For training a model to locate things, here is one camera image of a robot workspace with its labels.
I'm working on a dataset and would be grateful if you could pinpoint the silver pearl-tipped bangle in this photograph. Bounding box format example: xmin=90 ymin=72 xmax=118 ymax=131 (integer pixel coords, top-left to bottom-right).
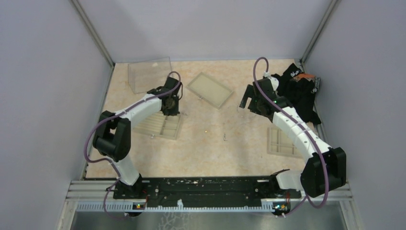
xmin=237 ymin=105 xmax=256 ymax=120

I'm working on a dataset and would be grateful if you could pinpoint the clear acrylic box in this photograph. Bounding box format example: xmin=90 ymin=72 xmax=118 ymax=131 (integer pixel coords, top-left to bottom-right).
xmin=128 ymin=57 xmax=172 ymax=94

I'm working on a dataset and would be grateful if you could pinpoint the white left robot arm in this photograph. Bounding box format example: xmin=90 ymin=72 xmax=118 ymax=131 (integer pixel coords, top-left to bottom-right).
xmin=84 ymin=73 xmax=247 ymax=198

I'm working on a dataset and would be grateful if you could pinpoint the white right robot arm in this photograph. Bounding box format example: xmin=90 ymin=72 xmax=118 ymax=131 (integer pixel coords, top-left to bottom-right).
xmin=239 ymin=78 xmax=347 ymax=197

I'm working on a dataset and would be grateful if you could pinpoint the shallow beige open tray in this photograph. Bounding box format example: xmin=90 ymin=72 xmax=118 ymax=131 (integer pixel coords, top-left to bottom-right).
xmin=187 ymin=72 xmax=234 ymax=109

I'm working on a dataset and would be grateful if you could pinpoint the black cloth pile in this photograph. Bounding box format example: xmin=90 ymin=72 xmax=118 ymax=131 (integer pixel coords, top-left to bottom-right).
xmin=272 ymin=63 xmax=322 ymax=125

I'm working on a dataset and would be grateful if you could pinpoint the beige compartment tray right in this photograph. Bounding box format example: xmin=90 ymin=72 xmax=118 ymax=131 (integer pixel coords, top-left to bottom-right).
xmin=267 ymin=127 xmax=302 ymax=159

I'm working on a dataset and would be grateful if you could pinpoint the beige ring-slot tray left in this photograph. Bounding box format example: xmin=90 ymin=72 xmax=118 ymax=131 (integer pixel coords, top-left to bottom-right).
xmin=133 ymin=112 xmax=182 ymax=140

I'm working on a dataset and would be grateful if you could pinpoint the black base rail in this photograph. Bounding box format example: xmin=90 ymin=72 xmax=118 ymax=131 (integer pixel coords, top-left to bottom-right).
xmin=113 ymin=175 xmax=302 ymax=208

